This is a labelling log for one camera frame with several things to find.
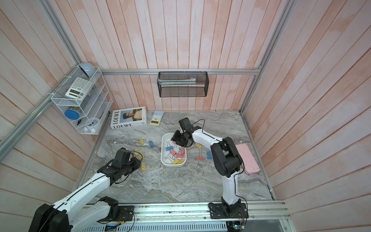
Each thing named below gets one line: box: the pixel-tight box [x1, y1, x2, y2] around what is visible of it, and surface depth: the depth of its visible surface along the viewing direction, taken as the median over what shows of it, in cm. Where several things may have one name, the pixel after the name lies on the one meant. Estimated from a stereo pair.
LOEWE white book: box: [110, 106, 147, 130], surface depth 113 cm
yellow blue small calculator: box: [149, 110, 165, 127], surface depth 117 cm
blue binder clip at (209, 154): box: [206, 150, 213, 160], surface depth 96 cm
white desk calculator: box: [65, 76, 93, 101], surface depth 78 cm
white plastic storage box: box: [160, 132, 187, 168], surface depth 97 cm
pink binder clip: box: [196, 155, 206, 161], surface depth 95 cm
